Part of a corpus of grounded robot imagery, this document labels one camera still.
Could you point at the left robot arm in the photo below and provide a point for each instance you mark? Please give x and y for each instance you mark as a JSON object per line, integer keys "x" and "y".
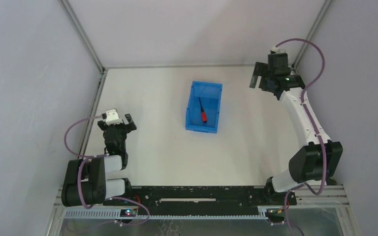
{"x": 86, "y": 182}

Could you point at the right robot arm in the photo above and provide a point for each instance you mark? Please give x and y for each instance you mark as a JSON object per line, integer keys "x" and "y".
{"x": 318, "y": 156}

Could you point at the red black screwdriver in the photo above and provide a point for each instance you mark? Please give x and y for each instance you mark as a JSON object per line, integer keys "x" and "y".
{"x": 203, "y": 114}

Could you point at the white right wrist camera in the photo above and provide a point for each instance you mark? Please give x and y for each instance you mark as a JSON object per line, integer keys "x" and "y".
{"x": 276, "y": 50}

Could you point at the blue plastic bin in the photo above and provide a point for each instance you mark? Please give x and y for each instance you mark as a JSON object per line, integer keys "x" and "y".
{"x": 210, "y": 94}

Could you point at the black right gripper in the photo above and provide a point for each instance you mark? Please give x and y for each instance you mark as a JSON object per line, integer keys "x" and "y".
{"x": 261, "y": 75}

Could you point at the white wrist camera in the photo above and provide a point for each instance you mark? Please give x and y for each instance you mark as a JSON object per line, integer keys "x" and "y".
{"x": 276, "y": 50}
{"x": 111, "y": 117}

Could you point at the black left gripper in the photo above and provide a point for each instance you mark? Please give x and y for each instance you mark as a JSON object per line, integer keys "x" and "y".
{"x": 117, "y": 127}

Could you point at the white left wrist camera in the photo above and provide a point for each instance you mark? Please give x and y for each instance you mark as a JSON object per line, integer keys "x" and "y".
{"x": 111, "y": 117}

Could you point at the grey slotted cable duct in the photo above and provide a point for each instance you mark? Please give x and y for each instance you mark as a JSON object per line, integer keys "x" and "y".
{"x": 104, "y": 213}

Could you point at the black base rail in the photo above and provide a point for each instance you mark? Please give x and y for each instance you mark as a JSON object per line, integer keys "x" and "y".
{"x": 209, "y": 199}

